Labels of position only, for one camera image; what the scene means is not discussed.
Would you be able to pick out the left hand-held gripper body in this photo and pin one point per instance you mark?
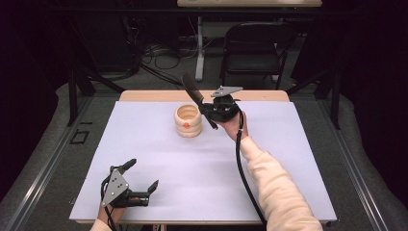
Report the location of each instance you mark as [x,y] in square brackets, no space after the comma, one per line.
[114,187]

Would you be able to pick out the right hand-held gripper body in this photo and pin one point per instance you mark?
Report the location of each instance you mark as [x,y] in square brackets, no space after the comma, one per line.
[226,107]

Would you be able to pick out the cream ribbed cup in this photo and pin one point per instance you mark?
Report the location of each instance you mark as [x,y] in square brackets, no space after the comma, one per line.
[189,129]

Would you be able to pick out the person's right hand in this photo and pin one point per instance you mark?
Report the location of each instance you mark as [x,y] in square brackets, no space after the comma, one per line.
[232,128]

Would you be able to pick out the person's left hand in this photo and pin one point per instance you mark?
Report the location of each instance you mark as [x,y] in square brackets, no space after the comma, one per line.
[110,215]

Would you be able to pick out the white table mat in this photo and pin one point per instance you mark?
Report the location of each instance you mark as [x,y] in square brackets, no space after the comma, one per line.
[192,173]

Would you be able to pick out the black folding chair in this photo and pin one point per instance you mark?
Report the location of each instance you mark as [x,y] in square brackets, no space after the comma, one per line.
[253,61]

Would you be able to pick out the black metal stand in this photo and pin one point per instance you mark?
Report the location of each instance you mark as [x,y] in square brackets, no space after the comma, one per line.
[72,96]
[336,102]

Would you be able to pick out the white desk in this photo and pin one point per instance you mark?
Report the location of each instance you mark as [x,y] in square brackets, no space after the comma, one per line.
[250,3]

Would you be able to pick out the aluminium floor rail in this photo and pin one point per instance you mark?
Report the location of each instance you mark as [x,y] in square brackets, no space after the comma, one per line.
[41,179]
[359,179]

